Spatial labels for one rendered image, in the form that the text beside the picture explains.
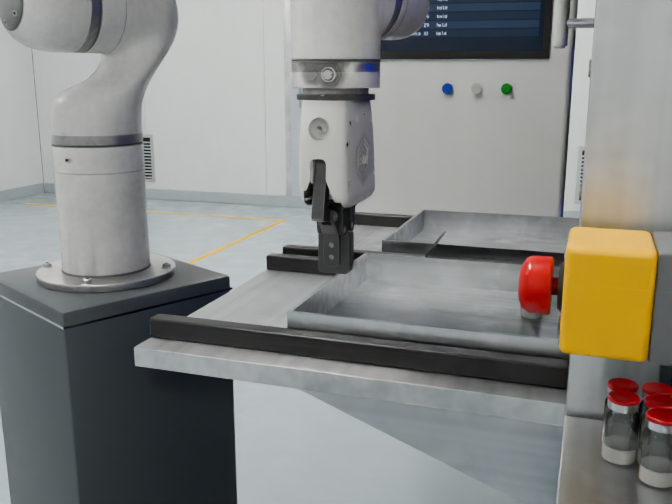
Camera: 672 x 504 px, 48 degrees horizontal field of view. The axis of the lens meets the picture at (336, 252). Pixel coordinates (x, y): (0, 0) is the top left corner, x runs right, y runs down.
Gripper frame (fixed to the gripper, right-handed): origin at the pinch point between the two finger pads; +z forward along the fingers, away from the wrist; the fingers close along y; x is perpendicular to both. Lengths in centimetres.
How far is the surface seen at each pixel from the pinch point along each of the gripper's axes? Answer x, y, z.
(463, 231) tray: -4, 54, 8
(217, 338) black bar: 9.4, -7.9, 7.5
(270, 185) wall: 249, 544, 78
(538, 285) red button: -20.8, -19.7, -3.7
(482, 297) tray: -12.6, 16.2, 8.1
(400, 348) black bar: -8.7, -7.8, 6.4
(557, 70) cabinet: -16, 92, -18
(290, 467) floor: 55, 118, 96
